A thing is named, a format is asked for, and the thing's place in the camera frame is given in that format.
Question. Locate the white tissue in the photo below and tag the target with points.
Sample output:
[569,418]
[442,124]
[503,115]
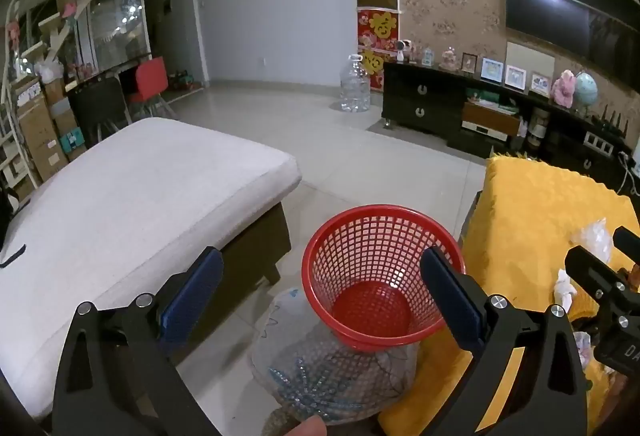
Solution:
[562,288]

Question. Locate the brown drawer box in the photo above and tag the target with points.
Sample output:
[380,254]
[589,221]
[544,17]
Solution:
[487,118]

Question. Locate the white cushioned ottoman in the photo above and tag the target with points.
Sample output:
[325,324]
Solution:
[125,196]

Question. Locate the wall-mounted black television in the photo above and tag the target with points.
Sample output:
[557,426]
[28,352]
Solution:
[550,11]

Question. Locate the white security camera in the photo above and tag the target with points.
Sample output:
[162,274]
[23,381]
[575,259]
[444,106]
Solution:
[404,50]

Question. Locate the black television cabinet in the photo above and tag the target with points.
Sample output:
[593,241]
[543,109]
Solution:
[420,101]

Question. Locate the small brown photo frame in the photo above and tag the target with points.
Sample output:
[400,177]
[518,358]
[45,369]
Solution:
[469,62]

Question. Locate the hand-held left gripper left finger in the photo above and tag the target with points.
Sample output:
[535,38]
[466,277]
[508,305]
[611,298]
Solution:
[192,301]

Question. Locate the green packets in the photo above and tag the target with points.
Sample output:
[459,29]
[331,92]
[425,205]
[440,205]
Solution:
[487,98]

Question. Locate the yellow table cloth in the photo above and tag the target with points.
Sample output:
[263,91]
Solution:
[525,226]

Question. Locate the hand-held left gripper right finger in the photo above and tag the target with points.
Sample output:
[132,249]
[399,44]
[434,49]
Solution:
[452,301]

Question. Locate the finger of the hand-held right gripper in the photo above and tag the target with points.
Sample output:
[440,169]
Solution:
[627,241]
[590,268]

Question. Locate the light blue globe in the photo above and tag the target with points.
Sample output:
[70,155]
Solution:
[586,88]

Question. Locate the black chair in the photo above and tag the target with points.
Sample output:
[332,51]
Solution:
[97,103]

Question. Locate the person's left hand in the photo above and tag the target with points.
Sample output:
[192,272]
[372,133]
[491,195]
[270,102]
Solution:
[304,427]

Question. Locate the white photo frame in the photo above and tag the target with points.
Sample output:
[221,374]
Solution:
[515,77]
[540,84]

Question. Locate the pink figurine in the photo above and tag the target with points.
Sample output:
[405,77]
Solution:
[449,59]

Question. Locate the red chair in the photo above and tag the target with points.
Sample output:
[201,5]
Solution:
[150,78]

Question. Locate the blue photo frame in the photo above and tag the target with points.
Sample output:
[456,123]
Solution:
[492,69]

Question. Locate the white staircase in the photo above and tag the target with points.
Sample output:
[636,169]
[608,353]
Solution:
[60,26]

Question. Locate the clear white plastic bag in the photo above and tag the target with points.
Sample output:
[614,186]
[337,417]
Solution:
[592,238]

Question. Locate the red festive wall poster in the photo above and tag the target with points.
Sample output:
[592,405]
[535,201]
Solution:
[377,28]

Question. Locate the white socket panel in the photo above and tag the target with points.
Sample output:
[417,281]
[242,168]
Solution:
[597,142]

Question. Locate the large clear water jug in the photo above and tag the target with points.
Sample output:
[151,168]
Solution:
[355,86]

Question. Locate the red plastic mesh basket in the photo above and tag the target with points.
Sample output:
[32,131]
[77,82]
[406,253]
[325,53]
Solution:
[375,306]

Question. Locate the pink plush toy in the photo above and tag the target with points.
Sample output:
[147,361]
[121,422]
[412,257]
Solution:
[564,88]

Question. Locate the black router with antennas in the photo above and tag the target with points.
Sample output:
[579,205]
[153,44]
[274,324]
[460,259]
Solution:
[610,122]

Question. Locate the stack of cardboard boxes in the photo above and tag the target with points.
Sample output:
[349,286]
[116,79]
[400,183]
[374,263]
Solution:
[42,131]

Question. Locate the clear printed plastic bag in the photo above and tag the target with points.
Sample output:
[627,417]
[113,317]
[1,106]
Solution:
[300,366]

